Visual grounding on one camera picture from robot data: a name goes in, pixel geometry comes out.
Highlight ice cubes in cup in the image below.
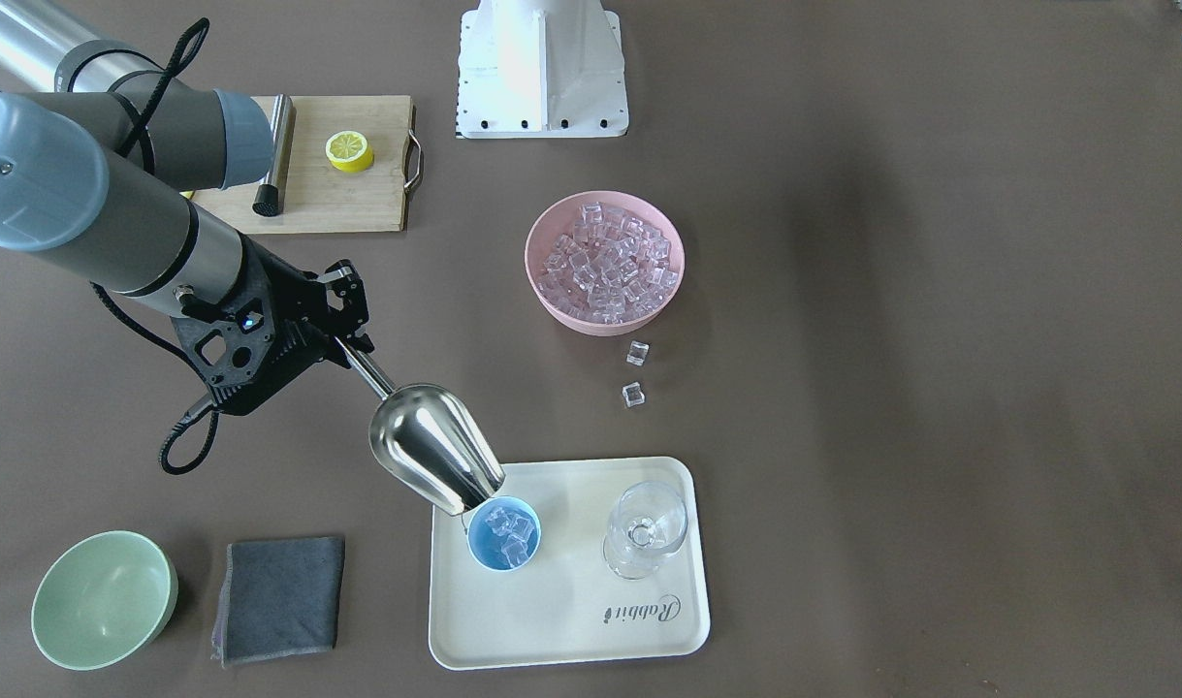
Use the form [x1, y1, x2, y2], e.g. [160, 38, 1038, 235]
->
[483, 507, 540, 570]

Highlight blue cup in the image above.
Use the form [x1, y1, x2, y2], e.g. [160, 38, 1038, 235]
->
[466, 496, 543, 573]

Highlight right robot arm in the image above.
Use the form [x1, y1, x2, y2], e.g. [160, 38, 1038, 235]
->
[0, 1, 383, 415]

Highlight pink bowl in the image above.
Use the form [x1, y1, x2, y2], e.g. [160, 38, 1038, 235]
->
[524, 190, 687, 337]

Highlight bamboo cutting board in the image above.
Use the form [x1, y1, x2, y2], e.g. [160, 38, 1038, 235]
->
[193, 94, 422, 236]

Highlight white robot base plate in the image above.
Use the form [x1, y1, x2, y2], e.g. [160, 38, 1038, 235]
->
[455, 1, 630, 139]

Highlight cream rabbit tray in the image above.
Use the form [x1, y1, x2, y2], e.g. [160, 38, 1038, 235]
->
[428, 456, 712, 671]

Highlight loose ice cube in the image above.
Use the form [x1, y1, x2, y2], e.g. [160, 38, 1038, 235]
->
[625, 340, 650, 367]
[621, 381, 647, 407]

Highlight green bowl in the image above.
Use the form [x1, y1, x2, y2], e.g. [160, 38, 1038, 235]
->
[30, 530, 178, 671]

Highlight metal ice scoop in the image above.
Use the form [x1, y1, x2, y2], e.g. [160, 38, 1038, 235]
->
[355, 364, 506, 516]

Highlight grey folded cloth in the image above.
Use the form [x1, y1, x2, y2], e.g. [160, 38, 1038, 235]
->
[212, 536, 346, 668]

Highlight half lemon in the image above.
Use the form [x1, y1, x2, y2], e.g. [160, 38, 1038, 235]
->
[324, 131, 374, 174]

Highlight pile of clear ice cubes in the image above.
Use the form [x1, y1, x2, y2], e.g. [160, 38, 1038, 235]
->
[537, 202, 678, 326]

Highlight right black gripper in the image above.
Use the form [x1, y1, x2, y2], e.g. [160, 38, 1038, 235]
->
[173, 239, 376, 416]

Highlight steel muddler black tip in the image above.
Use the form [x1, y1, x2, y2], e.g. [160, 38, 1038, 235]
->
[252, 94, 296, 217]

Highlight clear wine glass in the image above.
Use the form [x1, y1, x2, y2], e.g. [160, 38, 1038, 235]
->
[602, 481, 689, 582]

